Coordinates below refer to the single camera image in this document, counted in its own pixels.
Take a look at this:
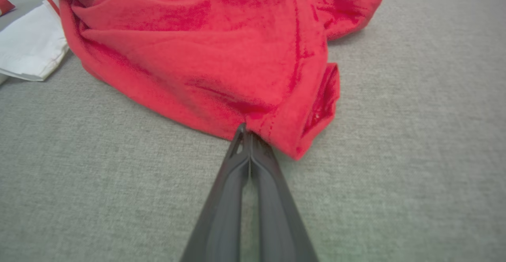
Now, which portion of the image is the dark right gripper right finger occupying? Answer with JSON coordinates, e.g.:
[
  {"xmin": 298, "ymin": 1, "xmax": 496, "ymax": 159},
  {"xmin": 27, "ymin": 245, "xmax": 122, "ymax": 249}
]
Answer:
[{"xmin": 249, "ymin": 133, "xmax": 319, "ymax": 262}]

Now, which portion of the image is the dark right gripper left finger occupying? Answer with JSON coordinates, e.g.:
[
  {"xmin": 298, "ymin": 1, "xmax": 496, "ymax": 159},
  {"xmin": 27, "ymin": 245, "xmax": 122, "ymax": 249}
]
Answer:
[{"xmin": 180, "ymin": 123, "xmax": 251, "ymax": 262}]

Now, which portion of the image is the grey fabric upholstered sofa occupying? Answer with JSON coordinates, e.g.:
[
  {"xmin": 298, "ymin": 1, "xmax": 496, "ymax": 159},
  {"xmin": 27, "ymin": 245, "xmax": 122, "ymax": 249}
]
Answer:
[{"xmin": 0, "ymin": 0, "xmax": 506, "ymax": 262}]

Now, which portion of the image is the red jersey with number 23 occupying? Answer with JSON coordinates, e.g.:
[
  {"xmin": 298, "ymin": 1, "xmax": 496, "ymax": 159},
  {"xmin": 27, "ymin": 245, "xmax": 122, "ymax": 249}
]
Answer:
[{"xmin": 0, "ymin": 0, "xmax": 383, "ymax": 160}]

